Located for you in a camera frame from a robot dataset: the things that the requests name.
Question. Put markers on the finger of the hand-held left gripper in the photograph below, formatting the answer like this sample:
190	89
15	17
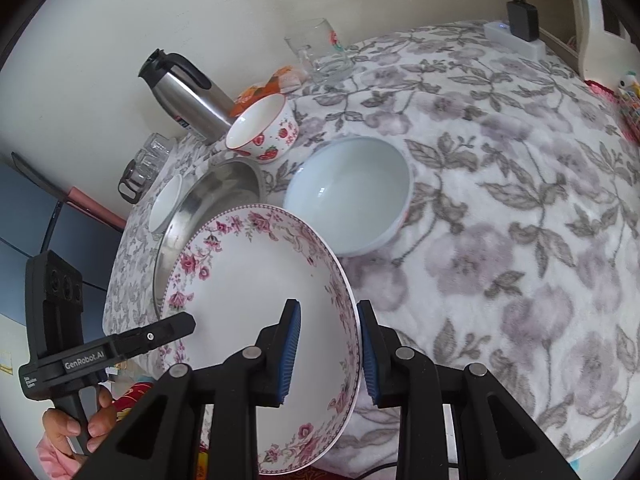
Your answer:
160	332

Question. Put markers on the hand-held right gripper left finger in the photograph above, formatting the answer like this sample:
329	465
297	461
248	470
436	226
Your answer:
292	345

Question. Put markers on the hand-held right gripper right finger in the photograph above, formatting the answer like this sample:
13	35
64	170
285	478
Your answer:
369	360

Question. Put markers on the pink floral rimmed plate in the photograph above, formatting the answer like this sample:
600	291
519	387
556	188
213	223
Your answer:
240	285

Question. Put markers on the small white bowl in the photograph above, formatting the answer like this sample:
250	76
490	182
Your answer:
165	205

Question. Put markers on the stainless steel basin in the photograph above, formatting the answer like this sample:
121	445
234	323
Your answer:
220	200

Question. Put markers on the large light blue bowl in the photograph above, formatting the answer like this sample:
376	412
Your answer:
350	195

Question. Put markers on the strawberry print bowl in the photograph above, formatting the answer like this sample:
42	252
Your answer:
280	135

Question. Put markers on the person's left hand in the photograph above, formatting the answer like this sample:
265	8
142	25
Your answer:
60	425

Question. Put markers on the red patterned cloth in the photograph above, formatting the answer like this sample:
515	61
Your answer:
132	395

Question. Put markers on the red flat board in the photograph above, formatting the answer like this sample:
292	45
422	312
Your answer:
95	207

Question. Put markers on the dark blue panel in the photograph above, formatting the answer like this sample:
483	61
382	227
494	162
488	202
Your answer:
25	200

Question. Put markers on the pink clothing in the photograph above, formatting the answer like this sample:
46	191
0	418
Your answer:
52	462

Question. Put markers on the small clear glass cup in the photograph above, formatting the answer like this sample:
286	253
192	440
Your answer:
147	165
159	145

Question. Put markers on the grey floral blanket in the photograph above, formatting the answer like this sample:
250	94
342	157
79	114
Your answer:
500	210

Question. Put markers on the stainless steel thermos jug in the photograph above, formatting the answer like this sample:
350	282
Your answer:
190	100

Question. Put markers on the orange and white snack packet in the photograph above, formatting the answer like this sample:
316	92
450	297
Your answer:
285	77

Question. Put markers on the clear glass mug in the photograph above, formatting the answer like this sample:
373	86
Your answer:
325	50

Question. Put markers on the white power strip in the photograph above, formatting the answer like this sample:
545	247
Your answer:
537	49

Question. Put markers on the black charger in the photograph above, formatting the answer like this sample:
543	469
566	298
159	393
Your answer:
522	20

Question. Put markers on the small plush toy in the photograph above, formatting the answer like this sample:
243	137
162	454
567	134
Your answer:
629	87

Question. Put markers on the white wooden furniture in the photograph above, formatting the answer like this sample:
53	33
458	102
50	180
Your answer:
582	15

